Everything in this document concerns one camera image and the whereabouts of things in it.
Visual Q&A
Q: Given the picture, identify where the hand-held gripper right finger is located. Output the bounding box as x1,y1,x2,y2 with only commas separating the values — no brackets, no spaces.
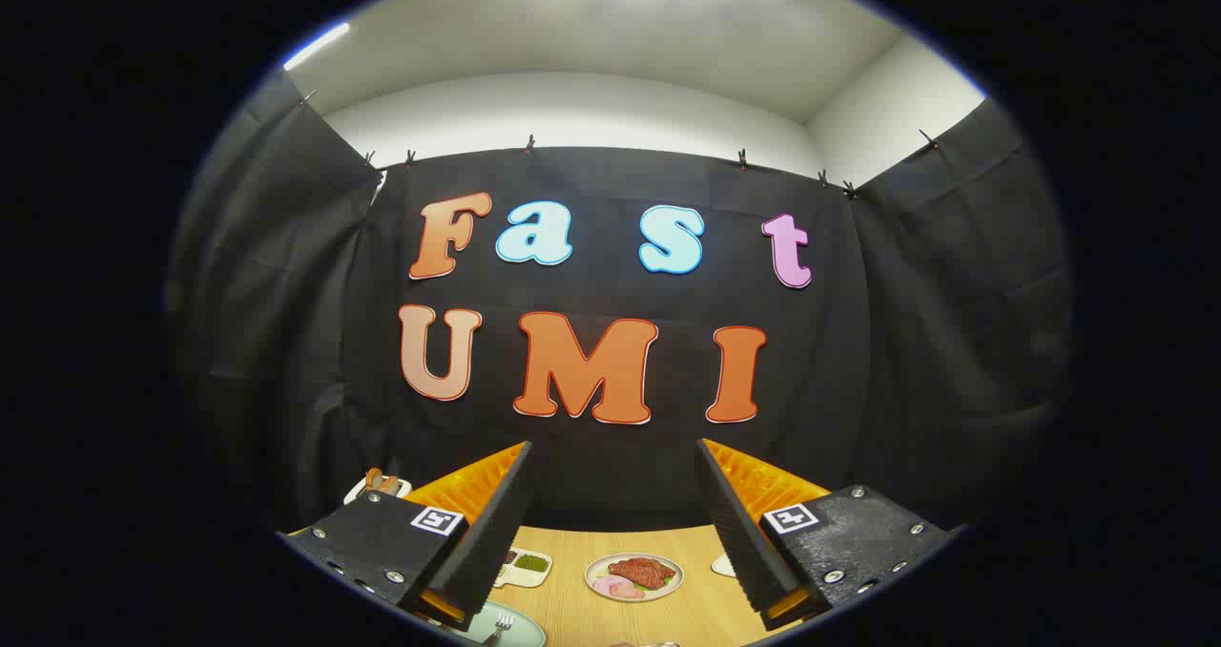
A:
694,437,964,632

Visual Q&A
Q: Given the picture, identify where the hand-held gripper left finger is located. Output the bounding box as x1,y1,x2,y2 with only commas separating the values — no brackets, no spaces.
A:
277,440,535,632

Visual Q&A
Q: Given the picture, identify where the white divided snack tray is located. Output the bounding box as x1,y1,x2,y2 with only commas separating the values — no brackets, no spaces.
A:
493,549,553,589

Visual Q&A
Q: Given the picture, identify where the pale green round plate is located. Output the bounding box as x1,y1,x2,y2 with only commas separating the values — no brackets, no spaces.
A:
448,600,548,647

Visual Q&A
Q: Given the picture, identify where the white oval food plate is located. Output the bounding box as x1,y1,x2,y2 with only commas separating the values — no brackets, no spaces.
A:
584,553,685,603

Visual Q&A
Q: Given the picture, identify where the brown grilled steak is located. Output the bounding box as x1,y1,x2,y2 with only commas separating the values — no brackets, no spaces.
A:
608,557,677,591

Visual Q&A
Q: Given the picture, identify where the cream white toaster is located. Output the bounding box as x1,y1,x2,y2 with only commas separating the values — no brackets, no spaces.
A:
345,475,413,505

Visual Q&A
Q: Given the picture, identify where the row of black cloth clips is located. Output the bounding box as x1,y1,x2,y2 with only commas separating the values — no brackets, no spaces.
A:
300,89,941,199

